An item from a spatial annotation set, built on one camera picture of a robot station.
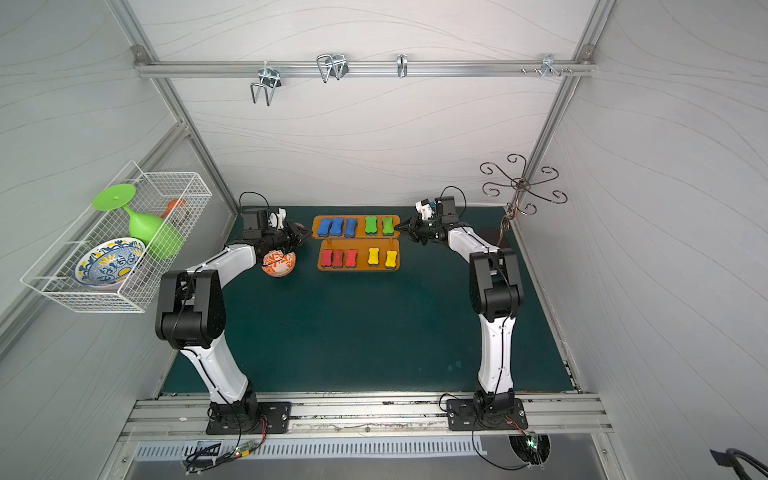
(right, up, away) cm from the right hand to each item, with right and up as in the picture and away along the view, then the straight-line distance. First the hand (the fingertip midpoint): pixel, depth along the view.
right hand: (395, 226), depth 97 cm
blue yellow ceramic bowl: (-61, -9, -35) cm, 71 cm away
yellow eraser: (-8, -10, +6) cm, 14 cm away
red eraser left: (-24, -11, +6) cm, 27 cm away
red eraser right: (-15, -11, +6) cm, 20 cm away
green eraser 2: (-2, 0, -2) cm, 3 cm away
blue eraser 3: (-15, -1, -2) cm, 15 cm away
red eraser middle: (-20, -11, +5) cm, 23 cm away
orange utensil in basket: (-60, +5, -19) cm, 63 cm away
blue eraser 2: (-19, 0, -2) cm, 19 cm away
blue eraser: (-23, -1, -4) cm, 23 cm away
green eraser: (-8, 0, -1) cm, 8 cm away
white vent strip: (+12, -54, -27) cm, 62 cm away
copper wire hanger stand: (+36, +11, -13) cm, 40 cm away
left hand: (-26, -1, -3) cm, 26 cm away
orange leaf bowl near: (-40, -13, +4) cm, 43 cm away
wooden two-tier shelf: (-14, -5, +11) cm, 18 cm away
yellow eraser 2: (-1, -11, +4) cm, 12 cm away
